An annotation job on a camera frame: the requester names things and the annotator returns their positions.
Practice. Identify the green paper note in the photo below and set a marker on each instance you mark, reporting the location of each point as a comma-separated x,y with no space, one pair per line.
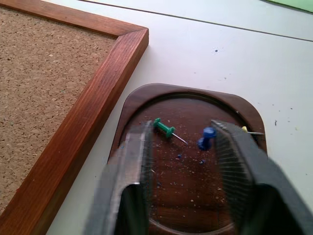
293,4

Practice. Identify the dark wooden tray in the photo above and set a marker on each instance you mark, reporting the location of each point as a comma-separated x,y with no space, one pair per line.
185,151

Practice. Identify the blue pushpin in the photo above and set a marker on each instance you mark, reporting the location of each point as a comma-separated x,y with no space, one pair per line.
206,140

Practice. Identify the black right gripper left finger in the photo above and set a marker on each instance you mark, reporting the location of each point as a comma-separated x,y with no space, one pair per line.
127,171

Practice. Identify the green pushpin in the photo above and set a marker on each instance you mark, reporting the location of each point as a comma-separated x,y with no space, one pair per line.
166,127

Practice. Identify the wooden framed cork board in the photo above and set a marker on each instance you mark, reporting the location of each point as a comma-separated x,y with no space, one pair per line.
49,80

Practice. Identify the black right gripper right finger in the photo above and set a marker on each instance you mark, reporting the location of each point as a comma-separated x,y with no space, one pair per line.
247,171

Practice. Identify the yellow pushpin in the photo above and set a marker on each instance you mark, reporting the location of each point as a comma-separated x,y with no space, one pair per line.
245,129

